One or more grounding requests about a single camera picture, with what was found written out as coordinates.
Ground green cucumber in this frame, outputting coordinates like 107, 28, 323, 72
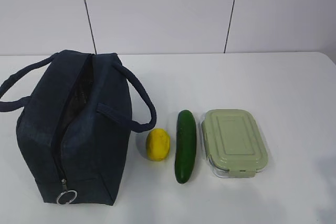
174, 110, 197, 184

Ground yellow lemon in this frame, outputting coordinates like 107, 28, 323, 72
145, 129, 170, 162

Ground navy blue lunch bag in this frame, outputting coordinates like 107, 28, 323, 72
1, 50, 157, 205

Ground glass container green lid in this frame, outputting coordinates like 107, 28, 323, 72
201, 109, 268, 178

